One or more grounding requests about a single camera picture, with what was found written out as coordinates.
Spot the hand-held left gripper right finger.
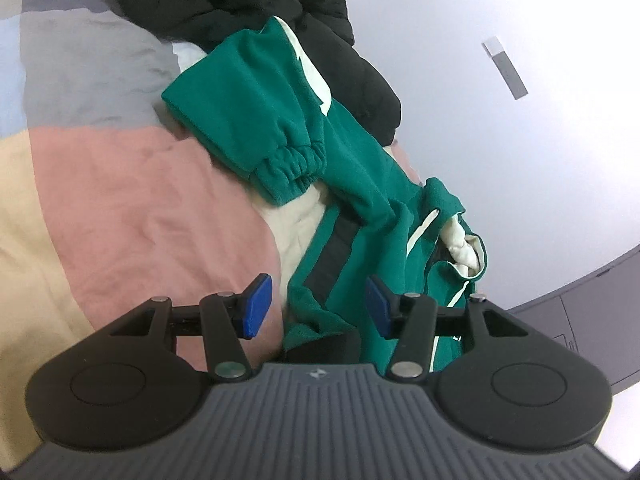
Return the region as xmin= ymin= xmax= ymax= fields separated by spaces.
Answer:
xmin=365 ymin=275 xmax=533 ymax=381

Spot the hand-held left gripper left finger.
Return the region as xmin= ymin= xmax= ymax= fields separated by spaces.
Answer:
xmin=107 ymin=273 xmax=273 ymax=381

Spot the green sweatshirt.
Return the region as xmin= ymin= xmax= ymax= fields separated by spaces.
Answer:
xmin=161 ymin=16 xmax=488 ymax=376

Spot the patchwork bed quilt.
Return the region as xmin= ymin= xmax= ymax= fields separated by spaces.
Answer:
xmin=0 ymin=0 xmax=432 ymax=461

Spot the grey door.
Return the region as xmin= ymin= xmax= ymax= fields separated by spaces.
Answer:
xmin=505 ymin=245 xmax=640 ymax=401

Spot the black padded jacket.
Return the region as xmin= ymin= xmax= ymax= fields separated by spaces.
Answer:
xmin=113 ymin=0 xmax=402 ymax=143

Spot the dark grey wall socket panel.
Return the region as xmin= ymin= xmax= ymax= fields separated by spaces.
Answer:
xmin=492 ymin=51 xmax=529 ymax=100

